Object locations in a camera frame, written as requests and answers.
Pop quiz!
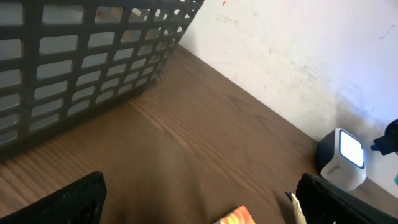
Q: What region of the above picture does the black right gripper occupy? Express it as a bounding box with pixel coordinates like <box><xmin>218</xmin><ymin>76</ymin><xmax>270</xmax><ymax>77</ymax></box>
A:
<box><xmin>371</xmin><ymin>120</ymin><xmax>397</xmax><ymax>156</ymax></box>

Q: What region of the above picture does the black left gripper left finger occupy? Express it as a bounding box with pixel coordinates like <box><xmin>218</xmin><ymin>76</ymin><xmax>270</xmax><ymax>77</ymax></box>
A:
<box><xmin>1</xmin><ymin>171</ymin><xmax>107</xmax><ymax>224</ymax></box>

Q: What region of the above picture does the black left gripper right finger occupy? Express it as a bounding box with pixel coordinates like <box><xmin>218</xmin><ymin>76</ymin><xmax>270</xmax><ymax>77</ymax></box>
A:
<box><xmin>295</xmin><ymin>173</ymin><xmax>397</xmax><ymax>224</ymax></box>

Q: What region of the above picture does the yellow snack bag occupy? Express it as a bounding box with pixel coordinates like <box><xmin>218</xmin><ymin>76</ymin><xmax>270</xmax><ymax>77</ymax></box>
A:
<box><xmin>285</xmin><ymin>192</ymin><xmax>307</xmax><ymax>224</ymax></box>

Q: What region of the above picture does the small orange box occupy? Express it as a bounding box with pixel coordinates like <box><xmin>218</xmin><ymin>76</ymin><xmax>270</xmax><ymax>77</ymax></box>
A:
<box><xmin>214</xmin><ymin>206</ymin><xmax>255</xmax><ymax>224</ymax></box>

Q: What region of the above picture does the grey plastic mesh basket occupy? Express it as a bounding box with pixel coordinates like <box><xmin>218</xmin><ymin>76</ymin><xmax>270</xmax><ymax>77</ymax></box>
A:
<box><xmin>1</xmin><ymin>0</ymin><xmax>203</xmax><ymax>161</ymax></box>

